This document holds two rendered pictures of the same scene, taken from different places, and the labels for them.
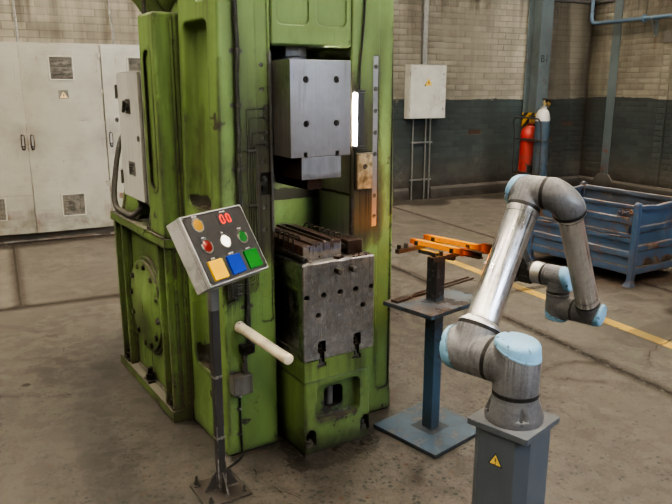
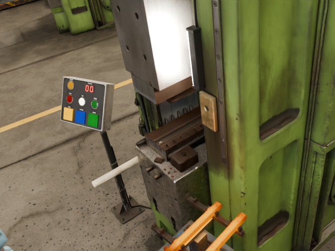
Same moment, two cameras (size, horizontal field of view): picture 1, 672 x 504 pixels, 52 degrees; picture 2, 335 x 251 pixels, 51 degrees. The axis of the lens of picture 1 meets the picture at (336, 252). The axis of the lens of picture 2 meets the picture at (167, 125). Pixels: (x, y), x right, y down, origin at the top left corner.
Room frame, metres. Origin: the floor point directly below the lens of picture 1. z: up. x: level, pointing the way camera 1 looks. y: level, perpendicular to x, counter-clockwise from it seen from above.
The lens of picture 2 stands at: (3.10, -1.38, 2.14)
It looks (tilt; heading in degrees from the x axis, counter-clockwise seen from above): 36 degrees down; 93
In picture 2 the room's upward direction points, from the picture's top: 10 degrees counter-clockwise
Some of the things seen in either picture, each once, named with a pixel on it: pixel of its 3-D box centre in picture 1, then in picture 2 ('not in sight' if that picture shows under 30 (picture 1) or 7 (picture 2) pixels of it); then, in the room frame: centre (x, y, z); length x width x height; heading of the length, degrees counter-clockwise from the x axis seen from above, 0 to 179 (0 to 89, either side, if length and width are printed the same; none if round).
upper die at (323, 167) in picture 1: (297, 163); (178, 72); (3.11, 0.18, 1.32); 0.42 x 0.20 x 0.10; 33
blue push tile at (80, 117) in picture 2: (235, 264); (81, 117); (2.50, 0.38, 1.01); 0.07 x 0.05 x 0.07; 148
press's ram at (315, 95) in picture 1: (304, 107); (177, 26); (3.14, 0.14, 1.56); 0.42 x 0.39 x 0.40; 33
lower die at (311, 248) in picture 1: (298, 240); (186, 129); (3.11, 0.18, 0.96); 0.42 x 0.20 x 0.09; 33
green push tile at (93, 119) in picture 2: (252, 258); (93, 120); (2.58, 0.33, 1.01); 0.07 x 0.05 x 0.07; 148
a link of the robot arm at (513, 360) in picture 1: (514, 363); not in sight; (2.07, -0.58, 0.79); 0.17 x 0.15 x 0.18; 46
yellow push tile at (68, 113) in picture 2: (217, 269); (69, 114); (2.41, 0.43, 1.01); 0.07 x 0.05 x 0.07; 148
